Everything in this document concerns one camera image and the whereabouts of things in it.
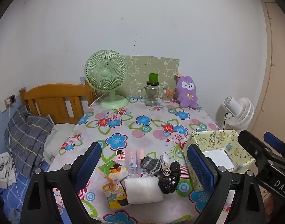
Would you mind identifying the grey plaid pillow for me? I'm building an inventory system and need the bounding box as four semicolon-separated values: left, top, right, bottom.
4;105;55;178

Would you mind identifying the yellow-green cartoon print box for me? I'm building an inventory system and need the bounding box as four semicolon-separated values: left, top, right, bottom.
182;129;256;192

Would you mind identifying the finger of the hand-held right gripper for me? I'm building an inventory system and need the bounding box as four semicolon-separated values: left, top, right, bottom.
237;130;277;168
264;132;285;159

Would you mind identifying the black plastic bag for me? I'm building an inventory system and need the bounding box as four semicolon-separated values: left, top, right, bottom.
158;161;181;195

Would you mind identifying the yellow cartoon tissue pack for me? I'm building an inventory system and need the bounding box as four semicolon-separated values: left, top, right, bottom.
102;182;129;210

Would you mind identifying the clear face mask pack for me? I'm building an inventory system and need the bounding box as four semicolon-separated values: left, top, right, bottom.
124;149;144;176

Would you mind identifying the green desk fan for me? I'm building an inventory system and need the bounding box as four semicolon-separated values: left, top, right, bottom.
84;49;129;110

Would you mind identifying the pink wet wipes packet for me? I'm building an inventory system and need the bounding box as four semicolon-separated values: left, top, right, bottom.
115;148;145;166

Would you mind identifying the white charging cable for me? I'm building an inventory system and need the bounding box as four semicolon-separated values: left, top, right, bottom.
6;101;23;206

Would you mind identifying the green patterned board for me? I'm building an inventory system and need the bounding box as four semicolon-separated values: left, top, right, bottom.
122;55;180;98

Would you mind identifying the wall socket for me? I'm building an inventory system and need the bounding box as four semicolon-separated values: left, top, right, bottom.
4;94;16;106

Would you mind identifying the white fan cord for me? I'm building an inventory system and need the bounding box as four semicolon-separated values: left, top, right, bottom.
89;91;106;108

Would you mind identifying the crumpled grey white cloth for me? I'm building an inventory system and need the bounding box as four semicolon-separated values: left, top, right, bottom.
0;152;17;189

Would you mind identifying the white paper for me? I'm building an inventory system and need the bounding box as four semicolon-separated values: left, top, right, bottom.
202;150;236;169

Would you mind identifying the wooden headboard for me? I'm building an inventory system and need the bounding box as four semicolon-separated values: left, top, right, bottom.
19;80;97;125

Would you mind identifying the floral tablecloth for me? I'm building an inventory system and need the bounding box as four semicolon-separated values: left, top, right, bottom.
48;96;241;224

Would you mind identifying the glass jar with green lid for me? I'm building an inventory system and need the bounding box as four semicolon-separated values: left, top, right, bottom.
141;73;160;107

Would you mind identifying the blue patterned bedsheet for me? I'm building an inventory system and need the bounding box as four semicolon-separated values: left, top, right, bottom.
0;161;64;224

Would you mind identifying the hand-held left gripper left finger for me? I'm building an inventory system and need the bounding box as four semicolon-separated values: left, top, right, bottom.
21;142;102;224

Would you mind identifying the purple plush bunny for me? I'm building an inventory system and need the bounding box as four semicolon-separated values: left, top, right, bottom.
175;73;199;109

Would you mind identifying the cotton swab jar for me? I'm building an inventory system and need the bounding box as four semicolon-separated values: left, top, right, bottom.
163;87;175;103

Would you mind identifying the green orange snack box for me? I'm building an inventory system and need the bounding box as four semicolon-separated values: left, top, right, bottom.
98;160;129;185

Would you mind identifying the beige door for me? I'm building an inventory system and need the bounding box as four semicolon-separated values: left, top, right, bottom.
250;0;284;131

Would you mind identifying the grey sock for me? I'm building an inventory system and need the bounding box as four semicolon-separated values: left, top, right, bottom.
141;156;163;176

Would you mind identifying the white blanket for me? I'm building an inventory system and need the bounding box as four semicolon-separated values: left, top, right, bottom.
43;123;76;166

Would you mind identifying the beige cloth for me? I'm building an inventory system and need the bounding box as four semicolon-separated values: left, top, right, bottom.
160;153;172;175

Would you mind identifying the white standing fan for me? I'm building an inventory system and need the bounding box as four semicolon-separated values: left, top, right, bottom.
216;96;255;131

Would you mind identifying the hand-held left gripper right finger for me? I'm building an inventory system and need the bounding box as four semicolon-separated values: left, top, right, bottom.
187;143;266;224

